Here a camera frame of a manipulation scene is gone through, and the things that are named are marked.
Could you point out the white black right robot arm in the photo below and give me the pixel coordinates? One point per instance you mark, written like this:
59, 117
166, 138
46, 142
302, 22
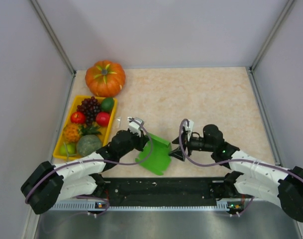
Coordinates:
280, 186

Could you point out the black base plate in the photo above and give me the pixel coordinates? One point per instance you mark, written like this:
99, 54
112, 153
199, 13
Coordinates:
163, 191

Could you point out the grey green melon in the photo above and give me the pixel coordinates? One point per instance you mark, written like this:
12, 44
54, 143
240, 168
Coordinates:
88, 144

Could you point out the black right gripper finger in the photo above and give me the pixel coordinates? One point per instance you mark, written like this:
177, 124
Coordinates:
179, 154
180, 140

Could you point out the green lime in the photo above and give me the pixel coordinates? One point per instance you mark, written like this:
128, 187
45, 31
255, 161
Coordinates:
107, 104

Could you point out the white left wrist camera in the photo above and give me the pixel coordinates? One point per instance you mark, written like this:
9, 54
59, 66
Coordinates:
134, 125

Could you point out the dark purple grape bunch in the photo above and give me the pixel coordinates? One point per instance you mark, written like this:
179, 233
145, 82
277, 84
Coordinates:
90, 107

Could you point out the small white paper scrap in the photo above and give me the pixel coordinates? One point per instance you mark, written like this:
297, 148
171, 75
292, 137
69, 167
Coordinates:
118, 122

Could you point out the red apple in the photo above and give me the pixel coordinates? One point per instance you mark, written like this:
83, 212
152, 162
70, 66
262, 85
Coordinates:
78, 118

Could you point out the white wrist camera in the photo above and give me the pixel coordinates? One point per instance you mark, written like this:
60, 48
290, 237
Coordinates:
134, 125
188, 126

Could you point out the aluminium corner post right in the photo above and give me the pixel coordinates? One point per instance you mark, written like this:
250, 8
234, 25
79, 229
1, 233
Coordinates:
288, 7

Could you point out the aluminium corner post left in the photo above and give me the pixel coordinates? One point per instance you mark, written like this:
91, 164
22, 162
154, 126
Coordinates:
52, 35

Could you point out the red tomato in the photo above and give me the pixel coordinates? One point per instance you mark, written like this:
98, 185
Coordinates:
102, 119

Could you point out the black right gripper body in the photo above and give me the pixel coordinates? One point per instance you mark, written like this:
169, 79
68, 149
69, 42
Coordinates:
195, 144

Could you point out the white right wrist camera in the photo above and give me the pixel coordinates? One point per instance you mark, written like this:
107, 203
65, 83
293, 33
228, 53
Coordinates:
188, 126

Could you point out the orange pumpkin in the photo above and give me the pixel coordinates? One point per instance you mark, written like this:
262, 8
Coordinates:
105, 78

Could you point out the green apple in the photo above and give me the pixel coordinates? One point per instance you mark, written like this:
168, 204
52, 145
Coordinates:
68, 149

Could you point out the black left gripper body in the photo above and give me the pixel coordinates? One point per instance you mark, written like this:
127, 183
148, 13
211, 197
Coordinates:
135, 141

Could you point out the green paper box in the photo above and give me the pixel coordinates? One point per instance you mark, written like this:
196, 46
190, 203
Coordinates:
156, 160

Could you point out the orange pineapple with leaves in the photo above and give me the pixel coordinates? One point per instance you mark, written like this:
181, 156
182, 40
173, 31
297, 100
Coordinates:
73, 132

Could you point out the aluminium corner post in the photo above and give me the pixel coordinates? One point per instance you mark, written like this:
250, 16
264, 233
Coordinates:
288, 7
52, 35

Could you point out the grey slotted cable duct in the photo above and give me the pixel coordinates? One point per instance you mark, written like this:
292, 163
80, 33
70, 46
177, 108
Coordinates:
95, 206

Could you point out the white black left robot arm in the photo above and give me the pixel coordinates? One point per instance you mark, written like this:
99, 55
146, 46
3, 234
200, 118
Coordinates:
51, 183

